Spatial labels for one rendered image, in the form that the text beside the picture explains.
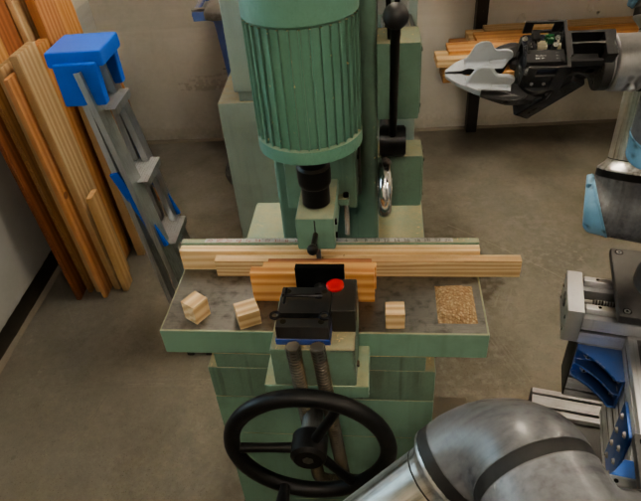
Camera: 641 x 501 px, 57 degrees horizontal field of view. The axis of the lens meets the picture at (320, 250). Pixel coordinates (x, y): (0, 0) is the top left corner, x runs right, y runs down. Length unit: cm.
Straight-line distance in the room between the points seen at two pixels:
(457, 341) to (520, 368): 118
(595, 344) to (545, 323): 102
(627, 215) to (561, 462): 76
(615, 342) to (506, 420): 86
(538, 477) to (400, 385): 66
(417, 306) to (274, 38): 54
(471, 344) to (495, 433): 54
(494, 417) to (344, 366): 45
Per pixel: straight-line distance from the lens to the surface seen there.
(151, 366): 236
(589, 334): 140
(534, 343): 235
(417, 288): 115
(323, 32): 87
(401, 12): 84
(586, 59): 87
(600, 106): 389
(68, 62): 181
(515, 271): 120
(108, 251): 259
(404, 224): 149
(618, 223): 125
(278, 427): 131
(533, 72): 84
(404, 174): 123
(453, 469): 60
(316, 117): 91
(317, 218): 105
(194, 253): 123
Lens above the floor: 167
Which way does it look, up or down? 38 degrees down
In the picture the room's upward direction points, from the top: 5 degrees counter-clockwise
